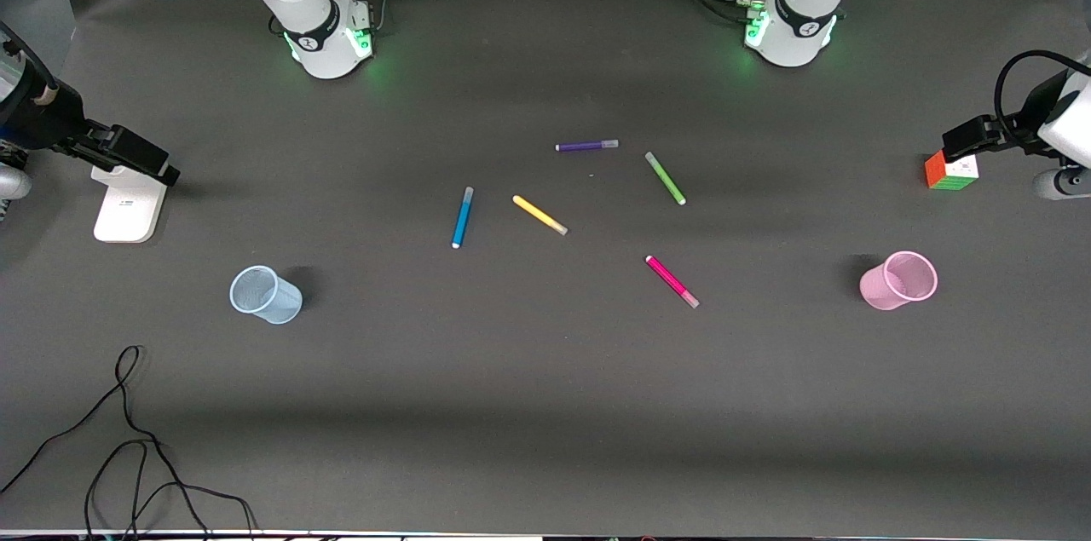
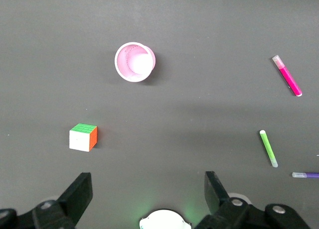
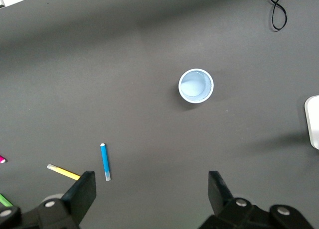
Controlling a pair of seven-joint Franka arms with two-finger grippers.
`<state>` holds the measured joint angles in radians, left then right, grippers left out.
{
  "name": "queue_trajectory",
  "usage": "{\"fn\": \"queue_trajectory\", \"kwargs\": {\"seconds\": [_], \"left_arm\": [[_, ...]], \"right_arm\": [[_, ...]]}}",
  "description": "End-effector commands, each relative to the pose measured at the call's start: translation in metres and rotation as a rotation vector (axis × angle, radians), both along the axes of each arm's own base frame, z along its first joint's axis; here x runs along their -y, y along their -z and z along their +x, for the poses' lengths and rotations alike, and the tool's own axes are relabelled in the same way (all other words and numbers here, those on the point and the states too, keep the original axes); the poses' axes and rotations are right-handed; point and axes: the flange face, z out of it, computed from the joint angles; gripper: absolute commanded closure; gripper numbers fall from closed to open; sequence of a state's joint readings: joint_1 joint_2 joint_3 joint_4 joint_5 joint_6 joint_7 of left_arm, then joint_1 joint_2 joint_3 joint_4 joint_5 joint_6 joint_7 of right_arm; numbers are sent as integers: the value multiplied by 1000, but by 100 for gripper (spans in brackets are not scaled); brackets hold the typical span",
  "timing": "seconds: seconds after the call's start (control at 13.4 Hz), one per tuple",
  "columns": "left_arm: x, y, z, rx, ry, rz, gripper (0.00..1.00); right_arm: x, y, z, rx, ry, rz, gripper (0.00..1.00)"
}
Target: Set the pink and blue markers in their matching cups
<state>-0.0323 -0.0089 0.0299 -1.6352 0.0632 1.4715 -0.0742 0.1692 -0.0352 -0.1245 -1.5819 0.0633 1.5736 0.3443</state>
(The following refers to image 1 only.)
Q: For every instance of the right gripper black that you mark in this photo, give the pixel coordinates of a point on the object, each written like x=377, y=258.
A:
x=53, y=125

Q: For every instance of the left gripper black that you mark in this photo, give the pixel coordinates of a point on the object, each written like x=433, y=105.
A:
x=1014, y=135

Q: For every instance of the blue marker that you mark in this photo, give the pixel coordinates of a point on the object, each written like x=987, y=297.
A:
x=463, y=217

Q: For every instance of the pink marker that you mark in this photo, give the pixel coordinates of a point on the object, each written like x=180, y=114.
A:
x=672, y=281

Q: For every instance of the colourful puzzle cube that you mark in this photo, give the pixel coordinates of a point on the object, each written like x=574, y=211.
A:
x=950, y=173

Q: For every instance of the white plastic stand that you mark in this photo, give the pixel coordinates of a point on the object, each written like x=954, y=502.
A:
x=128, y=213

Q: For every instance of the pink mesh cup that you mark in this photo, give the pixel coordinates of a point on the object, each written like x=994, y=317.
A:
x=886, y=287

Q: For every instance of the light blue mesh cup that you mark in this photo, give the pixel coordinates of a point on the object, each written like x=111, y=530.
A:
x=273, y=302

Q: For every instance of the green marker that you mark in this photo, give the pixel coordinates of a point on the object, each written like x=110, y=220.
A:
x=666, y=178

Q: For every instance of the purple marker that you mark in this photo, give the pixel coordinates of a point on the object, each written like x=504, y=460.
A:
x=586, y=146

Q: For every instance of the yellow marker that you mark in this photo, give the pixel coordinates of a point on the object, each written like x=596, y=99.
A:
x=539, y=215

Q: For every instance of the dark grey table mat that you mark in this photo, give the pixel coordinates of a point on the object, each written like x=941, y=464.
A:
x=545, y=405

